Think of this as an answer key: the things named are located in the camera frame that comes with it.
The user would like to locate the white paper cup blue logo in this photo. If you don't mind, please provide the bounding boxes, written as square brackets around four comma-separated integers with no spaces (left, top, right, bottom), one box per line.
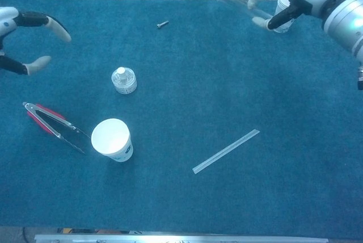
[91,118,134,163]

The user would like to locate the small clear round jar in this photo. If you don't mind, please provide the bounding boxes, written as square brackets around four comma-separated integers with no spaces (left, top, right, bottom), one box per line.
[111,67,138,95]

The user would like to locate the teal felt table mat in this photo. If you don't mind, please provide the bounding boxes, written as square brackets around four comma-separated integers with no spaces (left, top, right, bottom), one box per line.
[0,0,363,231]

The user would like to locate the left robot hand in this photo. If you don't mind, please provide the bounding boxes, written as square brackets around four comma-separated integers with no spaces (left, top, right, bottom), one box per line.
[0,6,72,76]

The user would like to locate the clear glass stirring rod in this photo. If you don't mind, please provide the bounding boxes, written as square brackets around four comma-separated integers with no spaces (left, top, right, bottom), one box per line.
[192,128,260,175]

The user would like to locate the white paper cup blue stripe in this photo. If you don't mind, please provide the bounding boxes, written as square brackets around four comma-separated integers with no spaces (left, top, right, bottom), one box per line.
[272,0,297,34]

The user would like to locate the aluminium frame rail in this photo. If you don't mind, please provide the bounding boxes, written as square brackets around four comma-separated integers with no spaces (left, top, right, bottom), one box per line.
[34,233,329,243]

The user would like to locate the metal tongs with red grips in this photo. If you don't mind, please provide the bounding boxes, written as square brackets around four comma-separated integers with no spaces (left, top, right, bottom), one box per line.
[22,101,91,155]

